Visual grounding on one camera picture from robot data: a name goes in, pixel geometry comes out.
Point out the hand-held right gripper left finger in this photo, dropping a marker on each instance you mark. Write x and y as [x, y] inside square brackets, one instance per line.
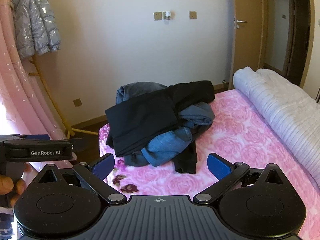
[102, 166]

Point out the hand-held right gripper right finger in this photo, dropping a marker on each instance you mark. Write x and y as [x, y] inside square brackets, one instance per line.
[218, 166]

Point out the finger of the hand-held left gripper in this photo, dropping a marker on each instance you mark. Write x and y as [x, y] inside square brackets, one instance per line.
[37, 137]
[78, 145]

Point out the black pants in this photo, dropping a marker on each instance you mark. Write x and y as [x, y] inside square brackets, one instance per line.
[140, 120]

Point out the person's left hand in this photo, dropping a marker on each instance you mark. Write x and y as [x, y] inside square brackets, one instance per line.
[10, 187]

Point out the pink floral blanket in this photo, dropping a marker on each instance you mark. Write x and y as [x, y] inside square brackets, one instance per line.
[237, 140]

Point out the wooden coat rack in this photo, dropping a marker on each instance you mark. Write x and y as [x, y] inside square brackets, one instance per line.
[50, 97]

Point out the pink curtain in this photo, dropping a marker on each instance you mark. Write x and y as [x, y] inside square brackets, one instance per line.
[15, 92]

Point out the blue-grey garment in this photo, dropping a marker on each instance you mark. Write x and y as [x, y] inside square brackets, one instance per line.
[197, 115]

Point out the blue jeans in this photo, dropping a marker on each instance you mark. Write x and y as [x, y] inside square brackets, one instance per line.
[167, 142]

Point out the person's dark patterned clothing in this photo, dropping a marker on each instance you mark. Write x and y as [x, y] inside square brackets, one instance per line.
[5, 225]

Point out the grey-blue jeans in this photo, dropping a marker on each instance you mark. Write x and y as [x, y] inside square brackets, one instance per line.
[135, 90]

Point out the striped lilac quilt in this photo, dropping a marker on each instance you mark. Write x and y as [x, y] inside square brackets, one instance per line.
[280, 110]

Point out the silver puffer jacket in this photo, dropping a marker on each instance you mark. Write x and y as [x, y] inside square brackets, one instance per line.
[35, 22]

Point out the wooden door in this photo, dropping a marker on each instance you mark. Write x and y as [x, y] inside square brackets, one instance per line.
[247, 50]

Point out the dark hallway door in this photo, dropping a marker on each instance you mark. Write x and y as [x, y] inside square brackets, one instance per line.
[297, 30]

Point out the beige wall outlet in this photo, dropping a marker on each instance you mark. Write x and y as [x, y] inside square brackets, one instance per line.
[77, 102]

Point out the white wall plug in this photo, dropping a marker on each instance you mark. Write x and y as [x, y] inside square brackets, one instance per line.
[167, 15]

